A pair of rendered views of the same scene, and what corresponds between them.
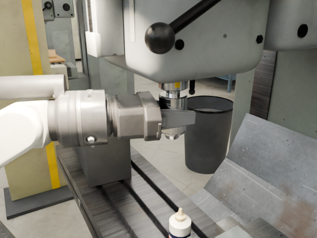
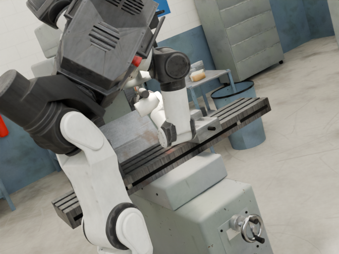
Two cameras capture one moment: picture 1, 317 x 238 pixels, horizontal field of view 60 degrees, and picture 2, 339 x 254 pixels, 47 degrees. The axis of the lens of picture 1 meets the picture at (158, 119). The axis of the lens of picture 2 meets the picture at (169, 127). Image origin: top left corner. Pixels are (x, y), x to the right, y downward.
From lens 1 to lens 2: 186 cm
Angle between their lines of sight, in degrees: 82
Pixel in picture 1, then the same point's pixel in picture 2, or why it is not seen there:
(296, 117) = (115, 113)
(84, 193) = (129, 175)
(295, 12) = not seen: hidden behind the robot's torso
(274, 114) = (106, 119)
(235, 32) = not seen: hidden behind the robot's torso
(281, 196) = (139, 137)
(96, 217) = (148, 165)
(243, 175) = (122, 147)
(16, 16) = not seen: outside the picture
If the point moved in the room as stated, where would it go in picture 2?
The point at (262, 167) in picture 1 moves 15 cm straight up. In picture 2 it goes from (124, 138) to (114, 113)
